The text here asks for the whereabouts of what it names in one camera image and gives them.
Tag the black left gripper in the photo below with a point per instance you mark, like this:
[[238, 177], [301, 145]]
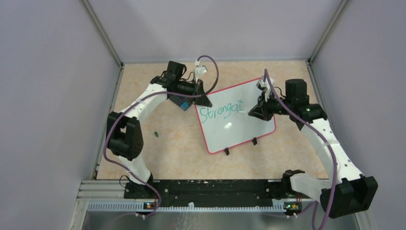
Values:
[[203, 100]]

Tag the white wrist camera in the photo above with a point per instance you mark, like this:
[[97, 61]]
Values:
[[198, 70], [266, 92]]

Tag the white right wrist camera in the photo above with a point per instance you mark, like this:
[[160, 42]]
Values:
[[266, 92]]

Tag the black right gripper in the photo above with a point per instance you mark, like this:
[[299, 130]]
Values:
[[262, 110]]

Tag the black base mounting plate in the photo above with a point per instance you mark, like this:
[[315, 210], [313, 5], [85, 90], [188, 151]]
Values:
[[212, 193]]

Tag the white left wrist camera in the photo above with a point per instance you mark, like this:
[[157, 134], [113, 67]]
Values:
[[198, 70]]

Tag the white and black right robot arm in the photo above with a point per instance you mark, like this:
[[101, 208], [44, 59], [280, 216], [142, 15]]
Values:
[[347, 190]]

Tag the pink framed whiteboard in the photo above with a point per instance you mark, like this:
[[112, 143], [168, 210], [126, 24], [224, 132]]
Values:
[[223, 127]]

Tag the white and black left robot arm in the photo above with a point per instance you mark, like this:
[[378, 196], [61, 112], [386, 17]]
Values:
[[124, 134]]

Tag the aluminium frame rail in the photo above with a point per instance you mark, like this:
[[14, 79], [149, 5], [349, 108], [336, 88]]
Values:
[[101, 190]]

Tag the light blue toy brick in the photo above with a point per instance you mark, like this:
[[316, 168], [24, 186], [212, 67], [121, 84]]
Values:
[[184, 106]]

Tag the white slotted cable duct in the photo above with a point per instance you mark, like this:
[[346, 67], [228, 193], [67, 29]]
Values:
[[136, 206]]

